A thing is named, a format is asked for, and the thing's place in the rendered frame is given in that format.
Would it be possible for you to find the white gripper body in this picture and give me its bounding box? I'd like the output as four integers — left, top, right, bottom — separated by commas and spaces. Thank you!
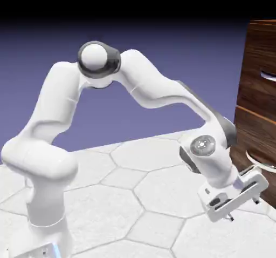
205, 166, 270, 223

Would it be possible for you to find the dark wood drawer front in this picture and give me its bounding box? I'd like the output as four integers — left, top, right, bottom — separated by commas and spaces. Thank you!
236, 21, 276, 121
229, 106, 276, 209

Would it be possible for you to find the dark wood cabinet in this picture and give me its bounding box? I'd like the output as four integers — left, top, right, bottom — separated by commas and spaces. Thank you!
229, 19, 276, 209

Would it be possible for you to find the curved silver drawer handle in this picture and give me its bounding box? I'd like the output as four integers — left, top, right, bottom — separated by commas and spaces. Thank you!
245, 150, 276, 174
259, 70, 276, 83

